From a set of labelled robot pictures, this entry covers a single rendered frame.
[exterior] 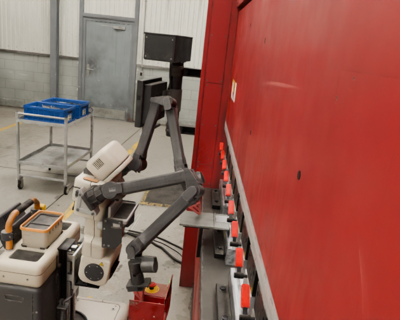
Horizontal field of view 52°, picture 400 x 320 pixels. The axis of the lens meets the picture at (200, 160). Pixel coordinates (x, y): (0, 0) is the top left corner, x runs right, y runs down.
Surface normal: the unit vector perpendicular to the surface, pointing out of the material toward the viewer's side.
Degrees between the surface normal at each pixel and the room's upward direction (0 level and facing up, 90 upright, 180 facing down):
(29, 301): 90
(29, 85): 90
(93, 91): 90
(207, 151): 90
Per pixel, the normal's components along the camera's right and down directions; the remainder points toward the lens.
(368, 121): -0.99, -0.11
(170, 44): -0.22, 0.25
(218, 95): -0.01, 0.28
